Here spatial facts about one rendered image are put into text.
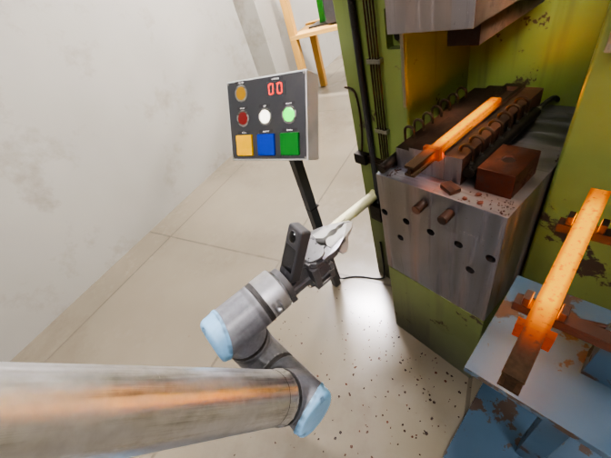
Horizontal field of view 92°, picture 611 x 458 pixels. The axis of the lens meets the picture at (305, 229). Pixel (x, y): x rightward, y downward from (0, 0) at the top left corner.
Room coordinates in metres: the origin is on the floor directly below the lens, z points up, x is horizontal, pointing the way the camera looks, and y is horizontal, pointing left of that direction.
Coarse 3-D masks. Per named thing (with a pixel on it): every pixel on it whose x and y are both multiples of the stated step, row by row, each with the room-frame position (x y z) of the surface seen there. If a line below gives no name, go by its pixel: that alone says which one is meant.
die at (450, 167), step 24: (480, 96) 0.84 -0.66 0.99; (528, 96) 0.74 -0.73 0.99; (456, 120) 0.76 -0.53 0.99; (480, 120) 0.70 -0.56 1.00; (504, 120) 0.67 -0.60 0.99; (408, 144) 0.74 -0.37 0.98; (456, 144) 0.64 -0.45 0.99; (480, 144) 0.61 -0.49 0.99; (432, 168) 0.64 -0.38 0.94; (456, 168) 0.58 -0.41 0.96
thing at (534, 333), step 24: (600, 192) 0.35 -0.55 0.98; (576, 216) 0.31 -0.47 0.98; (576, 240) 0.27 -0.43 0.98; (576, 264) 0.23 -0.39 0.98; (552, 288) 0.21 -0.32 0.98; (552, 312) 0.18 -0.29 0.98; (528, 336) 0.15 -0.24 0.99; (552, 336) 0.15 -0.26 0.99; (528, 360) 0.13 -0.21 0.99; (504, 384) 0.12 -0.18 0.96
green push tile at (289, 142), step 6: (294, 132) 0.97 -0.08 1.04; (282, 138) 0.99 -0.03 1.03; (288, 138) 0.97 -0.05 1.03; (294, 138) 0.96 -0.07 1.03; (282, 144) 0.98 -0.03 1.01; (288, 144) 0.96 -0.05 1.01; (294, 144) 0.95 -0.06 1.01; (282, 150) 0.97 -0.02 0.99; (288, 150) 0.96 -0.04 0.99; (294, 150) 0.94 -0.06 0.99
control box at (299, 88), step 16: (240, 80) 1.18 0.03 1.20; (256, 80) 1.13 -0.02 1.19; (272, 80) 1.09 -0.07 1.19; (288, 80) 1.04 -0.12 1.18; (304, 80) 1.00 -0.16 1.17; (256, 96) 1.11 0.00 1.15; (272, 96) 1.07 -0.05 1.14; (288, 96) 1.03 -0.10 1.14; (304, 96) 0.99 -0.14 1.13; (240, 112) 1.14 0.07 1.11; (256, 112) 1.10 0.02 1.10; (272, 112) 1.05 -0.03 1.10; (304, 112) 0.97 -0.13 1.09; (240, 128) 1.13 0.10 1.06; (256, 128) 1.08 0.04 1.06; (272, 128) 1.03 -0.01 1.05; (288, 128) 0.99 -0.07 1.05; (304, 128) 0.95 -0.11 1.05; (256, 144) 1.06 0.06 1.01; (304, 144) 0.93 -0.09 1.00; (240, 160) 1.10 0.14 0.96; (256, 160) 1.05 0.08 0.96
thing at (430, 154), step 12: (480, 108) 0.74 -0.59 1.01; (492, 108) 0.74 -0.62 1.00; (468, 120) 0.71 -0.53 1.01; (456, 132) 0.67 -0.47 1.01; (432, 144) 0.65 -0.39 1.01; (444, 144) 0.64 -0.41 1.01; (420, 156) 0.62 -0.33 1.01; (432, 156) 0.63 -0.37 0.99; (408, 168) 0.59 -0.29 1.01; (420, 168) 0.60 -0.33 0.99
